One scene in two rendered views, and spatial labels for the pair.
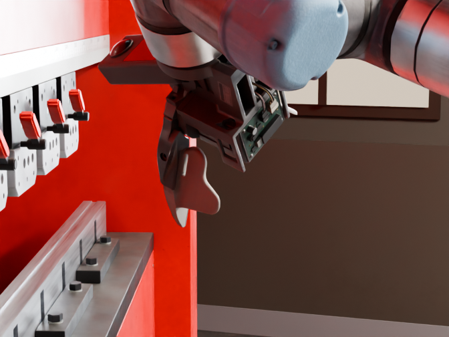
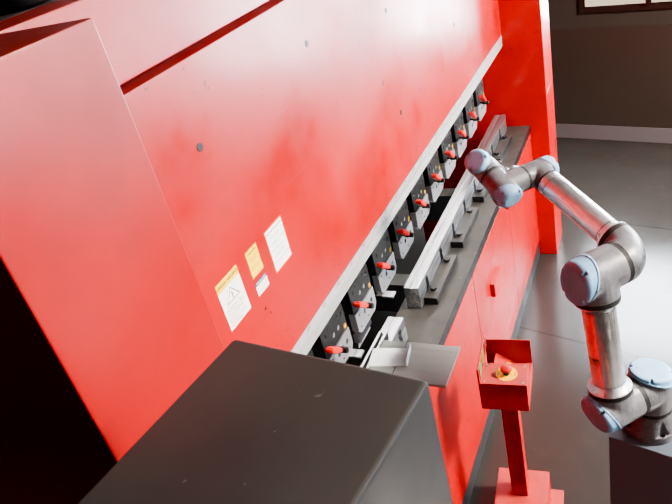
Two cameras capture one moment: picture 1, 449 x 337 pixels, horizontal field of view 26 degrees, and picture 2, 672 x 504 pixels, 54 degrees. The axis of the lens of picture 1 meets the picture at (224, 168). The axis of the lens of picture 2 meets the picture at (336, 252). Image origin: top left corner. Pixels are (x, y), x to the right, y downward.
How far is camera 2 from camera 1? 1.47 m
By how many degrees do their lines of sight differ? 34
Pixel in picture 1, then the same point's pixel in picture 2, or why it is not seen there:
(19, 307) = (464, 191)
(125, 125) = (512, 76)
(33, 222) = not seen: hidden behind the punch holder
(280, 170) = (622, 45)
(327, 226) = (652, 76)
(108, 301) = not seen: hidden behind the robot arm
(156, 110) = (527, 68)
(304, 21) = (509, 198)
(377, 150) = not seen: outside the picture
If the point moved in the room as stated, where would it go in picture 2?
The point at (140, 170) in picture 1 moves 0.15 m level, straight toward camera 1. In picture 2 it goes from (521, 97) to (520, 107)
